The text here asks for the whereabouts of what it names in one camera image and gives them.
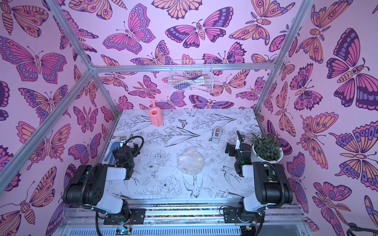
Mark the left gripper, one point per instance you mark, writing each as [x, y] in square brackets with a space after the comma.
[135, 151]

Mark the clear bubble wrap sheet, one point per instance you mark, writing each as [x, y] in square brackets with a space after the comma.
[190, 161]

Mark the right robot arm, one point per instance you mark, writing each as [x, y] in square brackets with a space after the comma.
[272, 189]

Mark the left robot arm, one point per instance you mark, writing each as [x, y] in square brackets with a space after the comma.
[87, 187]

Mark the blue work glove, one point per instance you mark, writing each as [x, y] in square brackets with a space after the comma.
[109, 156]

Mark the potted green plant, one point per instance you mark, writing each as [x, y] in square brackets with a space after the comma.
[266, 148]

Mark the pink watering can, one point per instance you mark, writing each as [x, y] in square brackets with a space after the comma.
[155, 114]

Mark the green circuit board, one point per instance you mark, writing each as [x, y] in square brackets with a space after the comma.
[123, 231]

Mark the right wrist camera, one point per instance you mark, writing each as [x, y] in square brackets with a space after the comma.
[240, 141]

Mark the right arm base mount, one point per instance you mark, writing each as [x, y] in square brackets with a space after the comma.
[236, 215]

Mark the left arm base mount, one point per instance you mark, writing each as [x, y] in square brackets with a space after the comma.
[134, 216]

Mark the white wire basket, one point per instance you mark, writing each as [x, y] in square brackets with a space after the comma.
[190, 74]

